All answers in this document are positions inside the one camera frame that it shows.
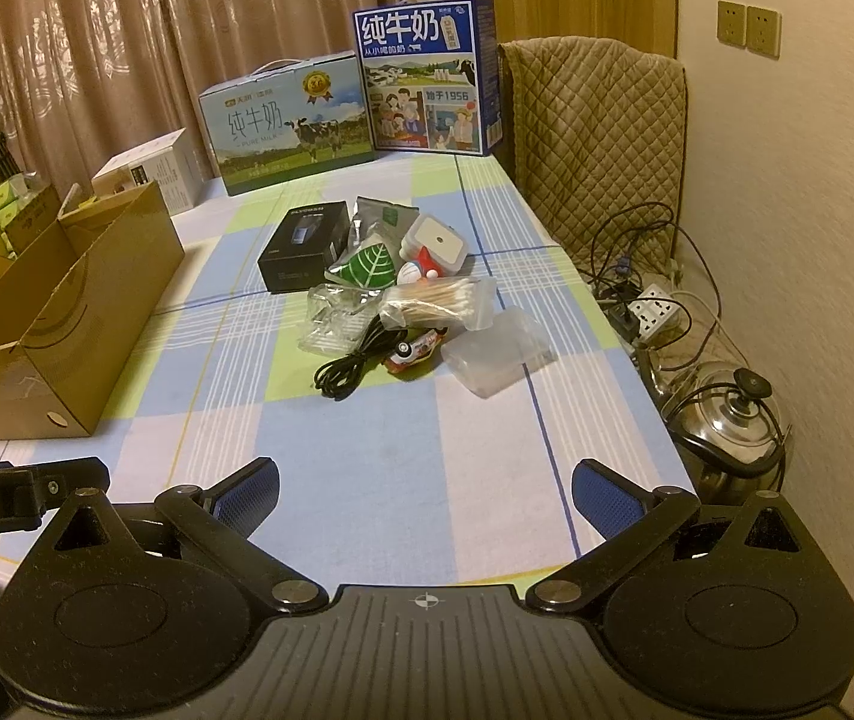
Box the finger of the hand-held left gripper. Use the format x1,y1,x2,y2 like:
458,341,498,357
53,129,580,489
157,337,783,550
29,457,111,519

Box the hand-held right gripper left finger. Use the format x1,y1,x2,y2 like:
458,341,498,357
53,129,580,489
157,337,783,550
44,456,329,613

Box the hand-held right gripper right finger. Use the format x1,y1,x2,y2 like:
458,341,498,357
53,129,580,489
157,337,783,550
529,456,812,613

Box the brown cardboard box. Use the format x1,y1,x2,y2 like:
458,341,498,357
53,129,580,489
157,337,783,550
0,180,187,441

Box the black product box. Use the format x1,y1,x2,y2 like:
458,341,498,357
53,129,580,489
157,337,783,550
257,200,349,295

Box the bag of cotton swabs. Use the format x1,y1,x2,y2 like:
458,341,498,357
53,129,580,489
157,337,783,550
378,275,499,332

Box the silver green leaf tea pouch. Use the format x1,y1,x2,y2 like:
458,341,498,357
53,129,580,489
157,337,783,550
324,195,420,312

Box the stainless steel kettle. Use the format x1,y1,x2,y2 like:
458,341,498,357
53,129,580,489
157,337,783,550
637,349,795,505

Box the clear plastic box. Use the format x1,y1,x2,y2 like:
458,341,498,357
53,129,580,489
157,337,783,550
451,309,555,398

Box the white power strip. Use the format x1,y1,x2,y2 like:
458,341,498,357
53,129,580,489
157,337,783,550
626,283,687,338

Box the clear plastic bag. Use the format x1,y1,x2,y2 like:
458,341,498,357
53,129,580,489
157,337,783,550
299,283,390,357

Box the red white toy car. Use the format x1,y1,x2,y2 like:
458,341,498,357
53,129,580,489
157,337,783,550
384,328,452,374

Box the green tissue packs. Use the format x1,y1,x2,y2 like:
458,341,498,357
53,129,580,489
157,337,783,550
0,174,47,230

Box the white square lidded container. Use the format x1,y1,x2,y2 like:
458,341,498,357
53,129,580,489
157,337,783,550
401,214,467,275

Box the white appliance box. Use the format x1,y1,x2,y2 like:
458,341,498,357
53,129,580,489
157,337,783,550
92,127,205,215

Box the quilted covered chair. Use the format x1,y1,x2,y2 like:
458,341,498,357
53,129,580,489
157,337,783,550
498,37,687,271

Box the light blue milk carton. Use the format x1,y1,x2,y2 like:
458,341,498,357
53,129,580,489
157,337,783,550
197,49,379,197

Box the dark blue milk carton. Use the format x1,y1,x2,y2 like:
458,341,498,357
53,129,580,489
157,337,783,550
352,0,507,158

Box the brown patterned curtain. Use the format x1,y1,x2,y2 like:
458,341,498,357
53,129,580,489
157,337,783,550
0,0,413,196

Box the black coiled cable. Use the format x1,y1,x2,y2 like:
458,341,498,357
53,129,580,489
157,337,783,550
313,315,413,400

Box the tangle of black cables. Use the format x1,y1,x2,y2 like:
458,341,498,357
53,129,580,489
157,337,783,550
584,199,728,372

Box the beige wall socket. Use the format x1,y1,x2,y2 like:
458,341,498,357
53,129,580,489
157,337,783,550
745,6,782,59
718,0,747,43

